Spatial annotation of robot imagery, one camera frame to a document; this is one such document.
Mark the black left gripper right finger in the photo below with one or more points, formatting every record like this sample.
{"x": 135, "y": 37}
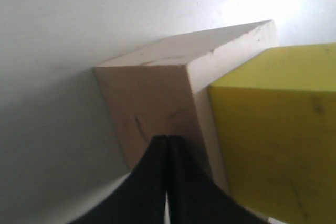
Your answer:
{"x": 193, "y": 197}

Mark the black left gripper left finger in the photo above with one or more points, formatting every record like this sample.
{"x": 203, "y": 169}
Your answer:
{"x": 141, "y": 197}

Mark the large pale wooden cube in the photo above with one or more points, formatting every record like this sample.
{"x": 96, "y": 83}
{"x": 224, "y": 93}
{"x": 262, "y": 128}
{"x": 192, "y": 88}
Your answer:
{"x": 161, "y": 89}

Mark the yellow cube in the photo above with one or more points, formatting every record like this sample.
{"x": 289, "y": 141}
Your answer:
{"x": 275, "y": 121}

